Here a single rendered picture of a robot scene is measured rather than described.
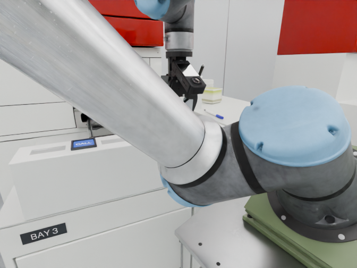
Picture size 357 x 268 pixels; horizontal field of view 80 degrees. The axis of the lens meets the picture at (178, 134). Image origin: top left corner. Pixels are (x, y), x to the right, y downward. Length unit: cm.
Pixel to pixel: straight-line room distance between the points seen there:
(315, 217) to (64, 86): 39
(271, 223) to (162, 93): 35
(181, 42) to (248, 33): 292
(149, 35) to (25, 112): 66
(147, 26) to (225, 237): 94
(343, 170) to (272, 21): 351
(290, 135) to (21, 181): 50
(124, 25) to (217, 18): 219
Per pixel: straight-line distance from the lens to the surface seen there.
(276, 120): 29
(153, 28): 112
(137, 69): 21
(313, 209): 41
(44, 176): 54
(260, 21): 360
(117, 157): 53
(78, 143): 56
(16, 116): 116
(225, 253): 45
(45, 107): 114
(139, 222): 65
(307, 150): 26
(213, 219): 51
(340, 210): 41
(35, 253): 66
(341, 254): 45
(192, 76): 52
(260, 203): 50
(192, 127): 26
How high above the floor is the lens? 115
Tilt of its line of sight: 19 degrees down
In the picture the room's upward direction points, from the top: straight up
